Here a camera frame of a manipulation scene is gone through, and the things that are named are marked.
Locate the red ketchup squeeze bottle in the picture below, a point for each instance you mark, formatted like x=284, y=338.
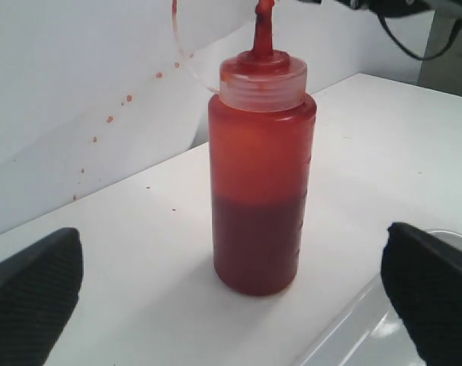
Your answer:
x=261, y=122

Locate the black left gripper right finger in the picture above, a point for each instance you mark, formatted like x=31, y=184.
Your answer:
x=422, y=277

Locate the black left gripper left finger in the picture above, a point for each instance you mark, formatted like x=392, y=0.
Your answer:
x=39, y=290

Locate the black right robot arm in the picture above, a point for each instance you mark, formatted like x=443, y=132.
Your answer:
x=405, y=8

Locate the white rectangular plastic tray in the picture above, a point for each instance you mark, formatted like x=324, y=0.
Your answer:
x=369, y=331

